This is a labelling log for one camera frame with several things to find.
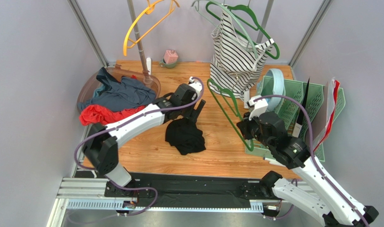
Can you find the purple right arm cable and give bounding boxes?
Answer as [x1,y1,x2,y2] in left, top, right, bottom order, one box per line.
[253,95,372,227]

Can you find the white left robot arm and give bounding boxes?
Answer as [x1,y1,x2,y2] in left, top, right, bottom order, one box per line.
[81,79,205,187]

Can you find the dark blue garment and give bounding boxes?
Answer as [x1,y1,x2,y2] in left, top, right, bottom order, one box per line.
[77,68,156,112]

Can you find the teal garment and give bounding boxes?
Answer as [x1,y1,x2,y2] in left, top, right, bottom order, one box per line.
[92,86,105,98]

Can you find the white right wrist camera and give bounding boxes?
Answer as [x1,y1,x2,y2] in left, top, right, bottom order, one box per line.
[247,95,268,120]

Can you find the transparent brown laundry basket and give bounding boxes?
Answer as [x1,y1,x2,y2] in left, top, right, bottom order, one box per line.
[77,67,161,103]

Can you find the light green hanger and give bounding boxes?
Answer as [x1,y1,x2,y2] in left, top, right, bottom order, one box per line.
[191,0,258,57]

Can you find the striped black white shirt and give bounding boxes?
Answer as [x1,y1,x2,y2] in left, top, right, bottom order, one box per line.
[210,11,275,100]

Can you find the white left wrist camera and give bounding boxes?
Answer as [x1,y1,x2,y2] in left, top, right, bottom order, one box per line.
[188,77,204,96]

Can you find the dark green hanger with shirt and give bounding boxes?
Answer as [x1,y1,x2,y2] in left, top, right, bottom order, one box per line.
[205,0,280,60]

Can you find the dark green velvet hanger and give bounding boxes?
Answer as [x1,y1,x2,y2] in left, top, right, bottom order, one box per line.
[206,78,255,152]

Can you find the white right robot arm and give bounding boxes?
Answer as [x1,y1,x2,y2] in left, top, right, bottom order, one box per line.
[237,112,379,227]

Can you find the yellow plastic hanger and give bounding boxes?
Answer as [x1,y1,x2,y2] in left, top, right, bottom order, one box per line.
[122,0,180,56]

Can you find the metal clothes rack pole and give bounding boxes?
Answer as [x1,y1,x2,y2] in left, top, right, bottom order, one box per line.
[127,0,152,85]

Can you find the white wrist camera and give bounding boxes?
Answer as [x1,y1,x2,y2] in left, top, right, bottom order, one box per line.
[247,95,268,120]
[188,77,204,96]

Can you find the red garment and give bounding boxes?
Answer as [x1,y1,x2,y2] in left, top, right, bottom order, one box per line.
[79,105,145,126]

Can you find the black tank top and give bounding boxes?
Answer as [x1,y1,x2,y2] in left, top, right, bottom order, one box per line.
[165,118,206,156]

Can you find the red white folders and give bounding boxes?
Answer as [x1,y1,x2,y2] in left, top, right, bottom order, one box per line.
[306,78,340,152]

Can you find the white clothes rack base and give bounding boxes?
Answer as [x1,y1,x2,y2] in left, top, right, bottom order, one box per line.
[146,57,152,75]

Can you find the green plastic file rack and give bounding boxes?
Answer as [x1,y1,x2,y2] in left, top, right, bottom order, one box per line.
[245,76,346,162]

